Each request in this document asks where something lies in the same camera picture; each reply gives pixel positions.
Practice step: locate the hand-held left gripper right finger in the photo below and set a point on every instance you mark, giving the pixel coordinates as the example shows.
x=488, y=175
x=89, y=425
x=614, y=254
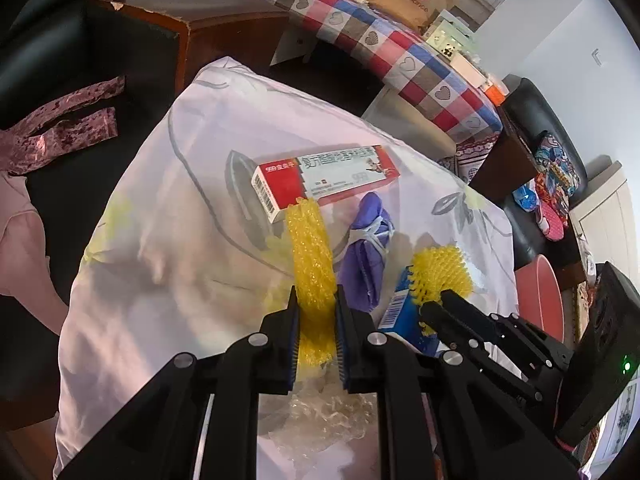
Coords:
x=342, y=342

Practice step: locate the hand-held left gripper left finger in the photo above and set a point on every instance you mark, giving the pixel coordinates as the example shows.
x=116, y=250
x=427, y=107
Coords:
x=294, y=332

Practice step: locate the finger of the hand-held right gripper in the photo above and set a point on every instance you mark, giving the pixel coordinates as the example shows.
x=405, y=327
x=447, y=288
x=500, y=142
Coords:
x=440, y=322
x=465, y=312

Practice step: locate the blue tissue pack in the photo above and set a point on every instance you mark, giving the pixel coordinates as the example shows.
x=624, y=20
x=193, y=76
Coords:
x=400, y=315

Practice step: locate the short yellow foam net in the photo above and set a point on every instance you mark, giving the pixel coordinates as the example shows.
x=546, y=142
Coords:
x=440, y=270

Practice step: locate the long yellow foam net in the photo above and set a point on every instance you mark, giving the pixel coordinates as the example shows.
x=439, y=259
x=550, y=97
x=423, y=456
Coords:
x=307, y=260

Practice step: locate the pink plastic bin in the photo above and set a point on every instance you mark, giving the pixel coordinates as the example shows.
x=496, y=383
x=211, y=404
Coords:
x=540, y=300

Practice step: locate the purple face mask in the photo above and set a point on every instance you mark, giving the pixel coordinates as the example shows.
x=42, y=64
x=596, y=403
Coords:
x=367, y=260

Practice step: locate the clear bubble wrap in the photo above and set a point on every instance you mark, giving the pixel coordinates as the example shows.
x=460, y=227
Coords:
x=320, y=420

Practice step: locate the pink dotted cushion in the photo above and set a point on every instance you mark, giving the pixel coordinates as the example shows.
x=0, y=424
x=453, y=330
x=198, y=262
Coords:
x=552, y=220

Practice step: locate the white floral cloth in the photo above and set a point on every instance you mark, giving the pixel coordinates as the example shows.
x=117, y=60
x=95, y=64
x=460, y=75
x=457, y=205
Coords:
x=175, y=285

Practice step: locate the white wardrobe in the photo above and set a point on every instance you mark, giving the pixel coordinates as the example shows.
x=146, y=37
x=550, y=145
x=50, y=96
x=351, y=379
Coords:
x=600, y=210

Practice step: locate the blue plastic pack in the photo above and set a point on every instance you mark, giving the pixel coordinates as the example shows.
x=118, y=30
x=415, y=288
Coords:
x=526, y=196

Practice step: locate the red patterned hanging cloth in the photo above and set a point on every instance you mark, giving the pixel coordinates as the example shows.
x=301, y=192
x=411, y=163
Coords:
x=470, y=157

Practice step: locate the red and white medicine box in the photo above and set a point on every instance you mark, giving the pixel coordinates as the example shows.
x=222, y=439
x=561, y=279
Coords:
x=325, y=180

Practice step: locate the dark wooden side table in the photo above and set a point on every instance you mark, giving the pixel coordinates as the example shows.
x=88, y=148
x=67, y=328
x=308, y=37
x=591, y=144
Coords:
x=505, y=160

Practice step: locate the colourful patchwork cushion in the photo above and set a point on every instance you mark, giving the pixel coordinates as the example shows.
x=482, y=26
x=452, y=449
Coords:
x=555, y=170

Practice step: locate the black leather armchair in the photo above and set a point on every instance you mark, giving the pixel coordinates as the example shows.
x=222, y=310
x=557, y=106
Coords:
x=530, y=105

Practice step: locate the orange box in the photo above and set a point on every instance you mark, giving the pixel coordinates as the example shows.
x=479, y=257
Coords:
x=492, y=92

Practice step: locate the white container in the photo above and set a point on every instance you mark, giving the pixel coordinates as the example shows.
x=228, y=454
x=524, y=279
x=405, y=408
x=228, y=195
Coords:
x=467, y=70

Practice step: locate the light green box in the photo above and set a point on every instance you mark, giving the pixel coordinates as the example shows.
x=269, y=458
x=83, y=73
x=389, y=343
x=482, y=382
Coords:
x=450, y=35

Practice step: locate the pink garment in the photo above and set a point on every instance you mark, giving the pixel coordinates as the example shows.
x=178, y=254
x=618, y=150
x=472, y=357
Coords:
x=25, y=250

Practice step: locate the brown wooden cabinet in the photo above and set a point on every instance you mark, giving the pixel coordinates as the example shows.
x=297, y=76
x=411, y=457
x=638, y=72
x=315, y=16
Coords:
x=225, y=40

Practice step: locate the pink patterned ribbon cloth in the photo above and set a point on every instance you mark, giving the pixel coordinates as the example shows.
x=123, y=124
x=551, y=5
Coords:
x=65, y=125

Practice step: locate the checkered tablecloth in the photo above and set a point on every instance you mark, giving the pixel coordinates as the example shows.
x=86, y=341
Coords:
x=350, y=15

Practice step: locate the black leather chair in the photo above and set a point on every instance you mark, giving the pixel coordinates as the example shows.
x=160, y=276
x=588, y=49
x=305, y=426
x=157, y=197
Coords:
x=50, y=5

